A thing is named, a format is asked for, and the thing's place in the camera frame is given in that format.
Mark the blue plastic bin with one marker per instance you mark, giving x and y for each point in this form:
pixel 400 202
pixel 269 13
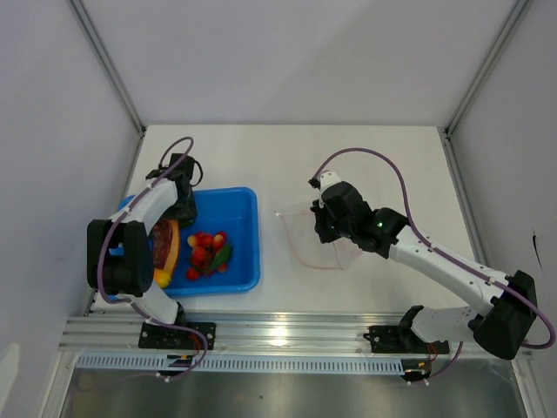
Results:
pixel 234 211

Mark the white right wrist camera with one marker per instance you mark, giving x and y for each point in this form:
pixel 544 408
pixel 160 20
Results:
pixel 324 181

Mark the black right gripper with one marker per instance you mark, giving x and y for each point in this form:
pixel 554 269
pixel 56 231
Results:
pixel 324 235

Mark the white slotted cable duct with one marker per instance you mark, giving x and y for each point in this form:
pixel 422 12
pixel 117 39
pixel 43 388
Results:
pixel 242 363

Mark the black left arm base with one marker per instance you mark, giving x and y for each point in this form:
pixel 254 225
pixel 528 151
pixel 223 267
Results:
pixel 157 337

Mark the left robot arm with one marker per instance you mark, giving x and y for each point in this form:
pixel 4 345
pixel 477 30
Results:
pixel 120 264

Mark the right aluminium frame post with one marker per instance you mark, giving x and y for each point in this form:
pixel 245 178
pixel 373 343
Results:
pixel 488 63

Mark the red toy strawberry bunch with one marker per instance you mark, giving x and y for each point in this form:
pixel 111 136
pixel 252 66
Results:
pixel 210 253

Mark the aluminium frame post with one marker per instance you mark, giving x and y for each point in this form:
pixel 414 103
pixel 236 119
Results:
pixel 100 51
pixel 488 63

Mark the clear zip top bag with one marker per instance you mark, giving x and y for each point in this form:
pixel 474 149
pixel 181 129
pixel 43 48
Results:
pixel 305 246

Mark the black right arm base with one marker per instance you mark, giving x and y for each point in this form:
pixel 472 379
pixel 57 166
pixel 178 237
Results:
pixel 398 340

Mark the left aluminium frame post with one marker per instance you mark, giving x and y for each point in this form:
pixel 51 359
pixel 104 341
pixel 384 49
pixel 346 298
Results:
pixel 100 51

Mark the aluminium mounting rail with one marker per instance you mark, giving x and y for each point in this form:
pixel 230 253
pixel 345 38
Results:
pixel 247 333

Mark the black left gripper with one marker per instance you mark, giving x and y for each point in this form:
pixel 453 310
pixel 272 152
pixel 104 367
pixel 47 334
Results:
pixel 186 213

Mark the yellow toy pepper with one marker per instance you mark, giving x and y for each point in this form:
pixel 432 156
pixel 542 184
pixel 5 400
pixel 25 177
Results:
pixel 162 278

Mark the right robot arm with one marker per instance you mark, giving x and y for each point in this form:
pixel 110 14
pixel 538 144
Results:
pixel 498 313

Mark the orange toy meat slice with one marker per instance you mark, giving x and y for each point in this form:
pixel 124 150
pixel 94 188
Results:
pixel 166 245

